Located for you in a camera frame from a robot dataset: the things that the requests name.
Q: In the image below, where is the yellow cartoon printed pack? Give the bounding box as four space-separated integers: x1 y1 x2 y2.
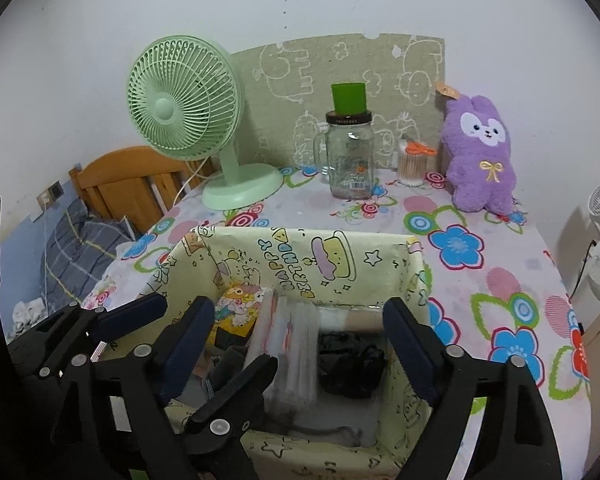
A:
207 284 273 348

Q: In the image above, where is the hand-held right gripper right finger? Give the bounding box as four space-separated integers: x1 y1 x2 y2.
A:
383 297 564 480

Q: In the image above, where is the grey plaid pillow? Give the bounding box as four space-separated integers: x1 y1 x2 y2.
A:
40 199 141 306

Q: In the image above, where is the wall power outlet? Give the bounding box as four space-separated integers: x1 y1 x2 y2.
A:
37 181 64 209

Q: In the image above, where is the floral tablecloth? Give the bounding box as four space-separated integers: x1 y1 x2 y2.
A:
80 162 593 413

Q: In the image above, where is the glass jar mug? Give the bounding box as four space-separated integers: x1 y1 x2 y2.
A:
313 111 376 200

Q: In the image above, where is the green plastic cup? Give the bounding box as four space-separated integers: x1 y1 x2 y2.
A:
331 82 368 116

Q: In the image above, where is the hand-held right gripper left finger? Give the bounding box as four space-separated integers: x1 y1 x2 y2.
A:
50 296 217 480

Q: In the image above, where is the yellow printed fabric storage box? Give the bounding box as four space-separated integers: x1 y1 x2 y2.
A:
139 225 487 480

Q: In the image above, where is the wooden bed headboard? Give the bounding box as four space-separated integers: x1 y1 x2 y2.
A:
70 146 216 233

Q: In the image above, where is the pink wet wipes pack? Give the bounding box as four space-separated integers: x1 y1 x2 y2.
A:
244 287 287 361

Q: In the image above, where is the purple plush toy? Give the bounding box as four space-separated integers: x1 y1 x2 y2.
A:
436 81 520 213

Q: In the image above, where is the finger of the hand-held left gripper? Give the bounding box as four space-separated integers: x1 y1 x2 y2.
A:
7 292 169 386
180 353 280 480

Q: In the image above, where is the white fan cable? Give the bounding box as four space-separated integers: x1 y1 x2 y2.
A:
172 156 217 207

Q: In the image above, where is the black cloth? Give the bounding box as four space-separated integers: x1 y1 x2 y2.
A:
317 332 386 398

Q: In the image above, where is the white crumpled cloth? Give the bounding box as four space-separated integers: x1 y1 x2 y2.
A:
12 299 46 332

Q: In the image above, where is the white wet wipes pack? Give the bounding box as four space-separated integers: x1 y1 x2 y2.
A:
279 299 322 407

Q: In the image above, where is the grey sock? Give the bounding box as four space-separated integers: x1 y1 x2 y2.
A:
200 345 249 406

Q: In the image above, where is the green desk fan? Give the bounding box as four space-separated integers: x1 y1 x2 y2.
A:
126 35 284 211

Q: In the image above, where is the black fan cable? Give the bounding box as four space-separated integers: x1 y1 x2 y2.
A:
571 239 600 301

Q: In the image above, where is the cotton swab container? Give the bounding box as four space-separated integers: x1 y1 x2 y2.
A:
397 140 438 188

